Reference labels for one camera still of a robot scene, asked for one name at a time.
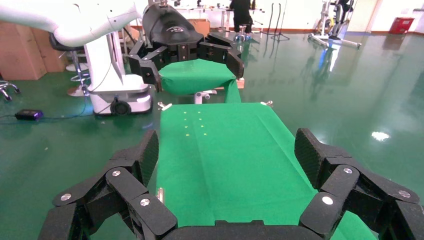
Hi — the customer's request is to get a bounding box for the large brown cardboard box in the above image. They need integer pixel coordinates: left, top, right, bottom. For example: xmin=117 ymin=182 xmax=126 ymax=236
xmin=0 ymin=20 xmax=48 ymax=81
xmin=31 ymin=28 xmax=67 ymax=74

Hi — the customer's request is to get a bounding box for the green cloth covered table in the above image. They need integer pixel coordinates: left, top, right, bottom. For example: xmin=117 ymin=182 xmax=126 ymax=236
xmin=158 ymin=58 xmax=243 ymax=104

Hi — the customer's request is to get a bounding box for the white robot column and base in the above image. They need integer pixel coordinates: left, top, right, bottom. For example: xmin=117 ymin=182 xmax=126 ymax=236
xmin=82 ymin=32 xmax=154 ymax=117

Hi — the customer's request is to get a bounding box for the chrome chair base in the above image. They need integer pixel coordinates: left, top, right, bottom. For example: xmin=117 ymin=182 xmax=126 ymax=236
xmin=0 ymin=80 xmax=21 ymax=102

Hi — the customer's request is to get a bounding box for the green table cloth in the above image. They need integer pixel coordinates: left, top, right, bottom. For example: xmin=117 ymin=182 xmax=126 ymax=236
xmin=155 ymin=102 xmax=379 ymax=240

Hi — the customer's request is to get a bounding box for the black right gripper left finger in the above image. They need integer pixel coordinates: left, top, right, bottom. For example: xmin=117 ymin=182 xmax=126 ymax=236
xmin=52 ymin=129 xmax=178 ymax=237

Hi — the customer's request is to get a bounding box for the black power adapter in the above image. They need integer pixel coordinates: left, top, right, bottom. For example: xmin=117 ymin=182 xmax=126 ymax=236
xmin=14 ymin=108 xmax=45 ymax=121

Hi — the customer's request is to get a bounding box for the seated person in black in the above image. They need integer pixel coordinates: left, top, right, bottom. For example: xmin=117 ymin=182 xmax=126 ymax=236
xmin=229 ymin=0 xmax=255 ymax=34

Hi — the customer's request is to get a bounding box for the black round bar stool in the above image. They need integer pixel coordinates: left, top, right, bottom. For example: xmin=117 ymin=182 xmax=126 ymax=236
xmin=48 ymin=32 xmax=91 ymax=98

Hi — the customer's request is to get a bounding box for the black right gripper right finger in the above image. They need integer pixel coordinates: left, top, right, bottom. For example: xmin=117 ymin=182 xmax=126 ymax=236
xmin=294 ymin=128 xmax=421 ymax=238

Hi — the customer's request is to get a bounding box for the white metal equipment frame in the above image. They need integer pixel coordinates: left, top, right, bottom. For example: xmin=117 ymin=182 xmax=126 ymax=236
xmin=307 ymin=0 xmax=363 ymax=50

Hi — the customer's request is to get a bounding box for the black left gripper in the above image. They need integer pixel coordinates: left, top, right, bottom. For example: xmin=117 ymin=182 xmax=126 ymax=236
xmin=127 ymin=3 xmax=245 ymax=93

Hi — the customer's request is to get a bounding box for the red plastic crate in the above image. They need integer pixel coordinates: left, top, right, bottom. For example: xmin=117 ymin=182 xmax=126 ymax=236
xmin=388 ymin=17 xmax=416 ymax=35

